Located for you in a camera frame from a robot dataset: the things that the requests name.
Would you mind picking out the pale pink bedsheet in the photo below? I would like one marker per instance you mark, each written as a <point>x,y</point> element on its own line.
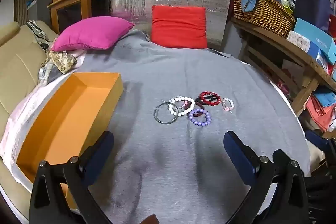
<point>15,119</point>

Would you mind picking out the small red pillow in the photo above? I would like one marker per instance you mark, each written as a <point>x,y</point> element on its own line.
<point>178,27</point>

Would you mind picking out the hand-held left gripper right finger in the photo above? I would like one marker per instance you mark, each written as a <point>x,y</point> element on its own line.
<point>237,158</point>

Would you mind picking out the silver metal bangle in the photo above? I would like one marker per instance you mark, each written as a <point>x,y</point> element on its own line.
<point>155,113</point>

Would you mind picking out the grey blanket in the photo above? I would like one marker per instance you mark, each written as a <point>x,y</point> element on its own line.
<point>170,174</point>

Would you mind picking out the dark blue paper bag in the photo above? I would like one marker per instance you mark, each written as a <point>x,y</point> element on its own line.
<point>311,3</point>

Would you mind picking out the wooden shelf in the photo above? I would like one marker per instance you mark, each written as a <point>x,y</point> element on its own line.
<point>288,48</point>

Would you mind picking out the dark maroon bangle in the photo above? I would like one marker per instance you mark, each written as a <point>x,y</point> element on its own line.
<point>201,113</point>

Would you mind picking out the beige leather sofa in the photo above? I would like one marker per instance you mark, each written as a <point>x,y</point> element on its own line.
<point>18,69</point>

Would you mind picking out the magenta pillow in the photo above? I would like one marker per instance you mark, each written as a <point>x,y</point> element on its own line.
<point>92,33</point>

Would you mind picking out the white patterned box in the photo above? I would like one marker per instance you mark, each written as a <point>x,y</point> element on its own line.
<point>299,41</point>

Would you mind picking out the blue cardboard box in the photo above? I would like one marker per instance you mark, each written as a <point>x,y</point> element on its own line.
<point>315,35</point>

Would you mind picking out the wicker basket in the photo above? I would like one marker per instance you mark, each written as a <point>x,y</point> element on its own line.
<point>262,14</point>

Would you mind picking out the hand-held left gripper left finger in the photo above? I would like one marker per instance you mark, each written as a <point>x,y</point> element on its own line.
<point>99,158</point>

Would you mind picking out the pile of folded clothes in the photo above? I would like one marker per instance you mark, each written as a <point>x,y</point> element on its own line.
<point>320,111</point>

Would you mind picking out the orange cardboard box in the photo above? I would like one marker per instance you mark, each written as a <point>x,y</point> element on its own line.
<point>68,121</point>

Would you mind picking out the patterned beige cloth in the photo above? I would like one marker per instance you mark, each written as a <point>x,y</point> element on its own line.
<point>59,61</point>

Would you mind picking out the grey plastic bag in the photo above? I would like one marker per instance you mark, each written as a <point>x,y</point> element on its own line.
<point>48,73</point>

